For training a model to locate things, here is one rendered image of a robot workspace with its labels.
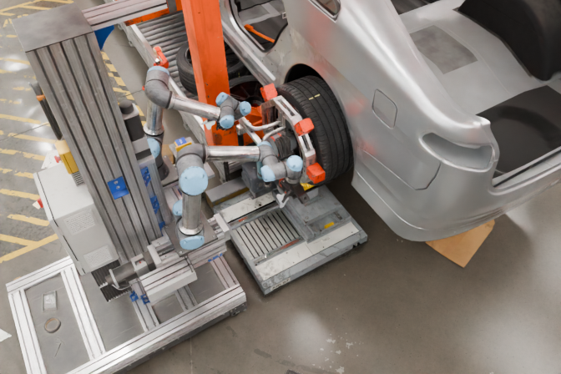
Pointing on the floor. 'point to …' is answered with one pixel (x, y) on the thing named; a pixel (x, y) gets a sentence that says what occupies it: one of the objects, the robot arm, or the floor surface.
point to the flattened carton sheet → (462, 244)
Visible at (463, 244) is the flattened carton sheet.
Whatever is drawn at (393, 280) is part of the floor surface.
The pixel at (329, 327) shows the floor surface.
